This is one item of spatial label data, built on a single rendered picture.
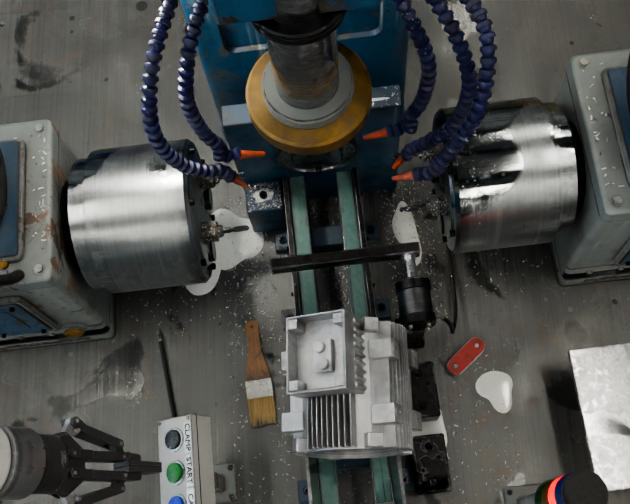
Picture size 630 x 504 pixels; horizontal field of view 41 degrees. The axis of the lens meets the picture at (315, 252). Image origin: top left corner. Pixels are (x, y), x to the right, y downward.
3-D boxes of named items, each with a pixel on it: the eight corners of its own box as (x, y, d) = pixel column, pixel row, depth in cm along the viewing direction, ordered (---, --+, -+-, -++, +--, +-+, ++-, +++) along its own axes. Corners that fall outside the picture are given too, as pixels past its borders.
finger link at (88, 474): (72, 465, 111) (71, 477, 111) (132, 470, 120) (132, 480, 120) (50, 470, 113) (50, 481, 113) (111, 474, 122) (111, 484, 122)
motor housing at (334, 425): (322, 348, 154) (271, 326, 138) (422, 335, 146) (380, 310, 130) (325, 462, 148) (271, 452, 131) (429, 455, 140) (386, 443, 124)
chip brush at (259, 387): (238, 323, 166) (238, 322, 165) (264, 319, 166) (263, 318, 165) (251, 429, 159) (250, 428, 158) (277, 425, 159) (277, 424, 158)
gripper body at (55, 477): (46, 494, 105) (101, 494, 112) (46, 424, 107) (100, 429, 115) (5, 501, 108) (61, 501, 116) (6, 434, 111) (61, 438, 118)
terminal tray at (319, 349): (304, 327, 139) (283, 317, 133) (364, 319, 135) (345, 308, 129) (306, 401, 135) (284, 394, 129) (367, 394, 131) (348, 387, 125)
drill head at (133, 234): (41, 195, 164) (-14, 135, 141) (229, 172, 164) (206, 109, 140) (40, 320, 156) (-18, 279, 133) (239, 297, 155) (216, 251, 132)
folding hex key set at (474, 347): (475, 336, 162) (476, 333, 160) (487, 347, 161) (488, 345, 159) (442, 367, 161) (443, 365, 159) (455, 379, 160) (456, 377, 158)
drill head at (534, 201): (384, 154, 163) (387, 87, 140) (598, 128, 162) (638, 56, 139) (402, 278, 155) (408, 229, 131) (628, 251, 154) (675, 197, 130)
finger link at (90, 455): (50, 463, 114) (50, 452, 114) (111, 464, 123) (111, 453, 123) (71, 459, 112) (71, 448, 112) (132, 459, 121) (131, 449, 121)
